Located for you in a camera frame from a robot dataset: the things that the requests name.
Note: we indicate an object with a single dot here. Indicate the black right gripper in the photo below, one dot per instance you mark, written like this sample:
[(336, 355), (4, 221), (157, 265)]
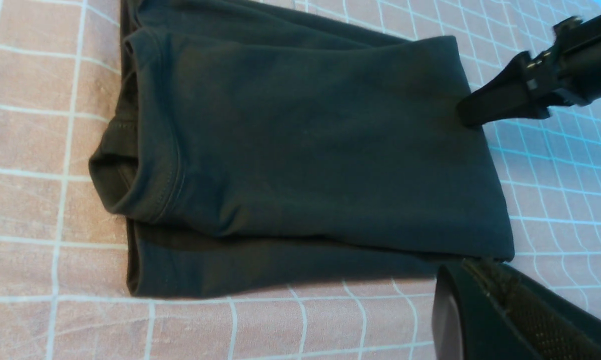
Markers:
[(566, 74)]

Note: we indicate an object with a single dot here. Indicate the gray long-sleeved shirt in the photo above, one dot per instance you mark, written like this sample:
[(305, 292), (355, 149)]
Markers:
[(255, 146)]

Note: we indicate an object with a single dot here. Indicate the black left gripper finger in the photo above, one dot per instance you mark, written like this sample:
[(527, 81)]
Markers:
[(485, 310)]

